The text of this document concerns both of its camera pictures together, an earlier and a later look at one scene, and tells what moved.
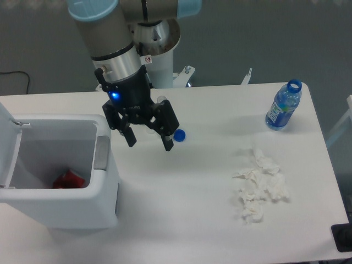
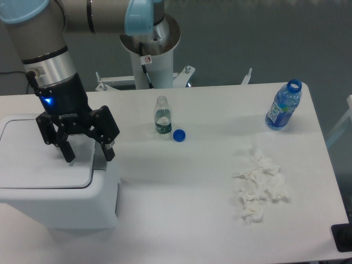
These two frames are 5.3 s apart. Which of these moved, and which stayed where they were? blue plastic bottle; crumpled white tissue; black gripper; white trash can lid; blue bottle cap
Moved: black gripper; white trash can lid
Stayed: blue plastic bottle; crumpled white tissue; blue bottle cap
